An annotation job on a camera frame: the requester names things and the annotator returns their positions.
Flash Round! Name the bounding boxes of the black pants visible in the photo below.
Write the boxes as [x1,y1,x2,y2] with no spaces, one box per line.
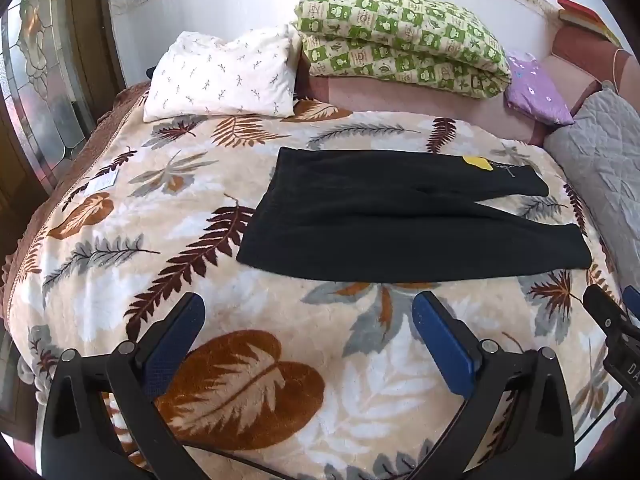
[236,146,593,283]

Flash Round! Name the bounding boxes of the green checked folded quilt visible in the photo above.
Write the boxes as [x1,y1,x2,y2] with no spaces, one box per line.
[291,0,512,98]

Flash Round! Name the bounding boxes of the white blanket label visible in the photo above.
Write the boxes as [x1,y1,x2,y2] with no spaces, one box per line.
[86,172,119,194]

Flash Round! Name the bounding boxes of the stack of red books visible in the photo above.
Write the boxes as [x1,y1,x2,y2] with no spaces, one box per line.
[556,0,623,46]

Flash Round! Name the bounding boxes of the white cord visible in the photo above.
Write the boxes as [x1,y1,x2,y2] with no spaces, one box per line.
[602,47,633,93]

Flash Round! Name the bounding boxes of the leaf print blanket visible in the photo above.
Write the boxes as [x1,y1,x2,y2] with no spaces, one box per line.
[2,82,626,480]

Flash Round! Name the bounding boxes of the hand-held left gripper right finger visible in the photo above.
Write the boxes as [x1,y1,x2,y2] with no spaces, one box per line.
[412,290,576,480]

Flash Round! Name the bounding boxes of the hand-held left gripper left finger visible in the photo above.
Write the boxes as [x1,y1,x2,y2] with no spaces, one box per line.
[40,292,208,480]

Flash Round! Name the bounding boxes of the white leaf print pillow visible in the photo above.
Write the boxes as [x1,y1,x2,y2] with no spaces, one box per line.
[143,24,297,123]

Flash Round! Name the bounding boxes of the grey quilted bedspread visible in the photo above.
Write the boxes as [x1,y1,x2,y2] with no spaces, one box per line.
[542,81,640,306]

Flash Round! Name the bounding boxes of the purple flowered pillow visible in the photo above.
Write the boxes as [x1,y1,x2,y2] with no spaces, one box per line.
[504,50,576,127]

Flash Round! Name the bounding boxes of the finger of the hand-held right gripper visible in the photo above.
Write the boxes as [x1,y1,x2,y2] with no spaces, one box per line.
[622,285,640,320]
[582,285,632,341]

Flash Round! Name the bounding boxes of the stained glass door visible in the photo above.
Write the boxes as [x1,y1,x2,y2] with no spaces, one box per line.
[0,0,93,196]

